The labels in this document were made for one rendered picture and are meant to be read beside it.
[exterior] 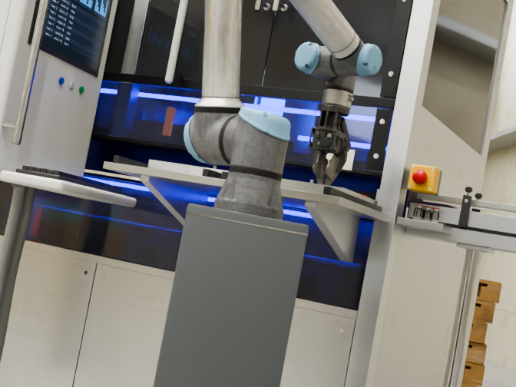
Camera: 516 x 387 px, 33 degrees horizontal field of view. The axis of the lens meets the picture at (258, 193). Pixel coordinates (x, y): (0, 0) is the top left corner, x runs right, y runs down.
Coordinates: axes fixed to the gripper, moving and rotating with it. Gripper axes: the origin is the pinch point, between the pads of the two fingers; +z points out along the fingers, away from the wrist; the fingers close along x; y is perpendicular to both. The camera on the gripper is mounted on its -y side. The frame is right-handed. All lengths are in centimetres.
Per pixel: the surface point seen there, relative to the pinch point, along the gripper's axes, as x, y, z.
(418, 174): 17.9, -20.6, -8.4
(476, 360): -21, -343, 63
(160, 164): -50, 2, 1
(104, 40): -91, -15, -38
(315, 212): 2.0, 7.3, 7.7
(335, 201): 10.1, 15.9, 4.8
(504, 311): -74, -712, 38
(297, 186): -6.8, 1.9, 1.4
